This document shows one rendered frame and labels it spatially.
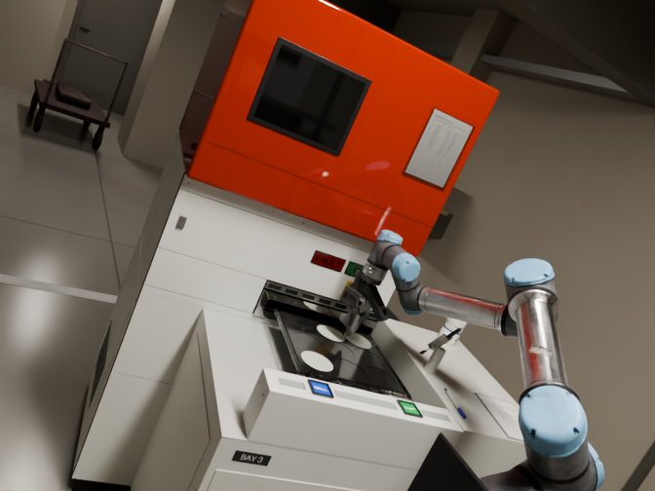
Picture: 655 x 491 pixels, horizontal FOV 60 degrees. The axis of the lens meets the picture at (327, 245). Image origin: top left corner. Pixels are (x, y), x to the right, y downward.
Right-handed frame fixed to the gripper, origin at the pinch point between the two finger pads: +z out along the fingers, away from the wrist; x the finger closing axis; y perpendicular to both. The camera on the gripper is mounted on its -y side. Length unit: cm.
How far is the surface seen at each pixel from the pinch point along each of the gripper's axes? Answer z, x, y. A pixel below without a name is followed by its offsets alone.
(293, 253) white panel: -14.7, 9.5, 26.5
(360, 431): 3.8, 35.4, -31.4
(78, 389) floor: 94, 11, 102
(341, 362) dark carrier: 4.1, 12.0, -7.5
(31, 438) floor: 94, 42, 80
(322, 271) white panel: -11.9, -0.3, 19.9
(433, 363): -5.8, -6.0, -26.4
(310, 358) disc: 4.0, 22.2, -2.8
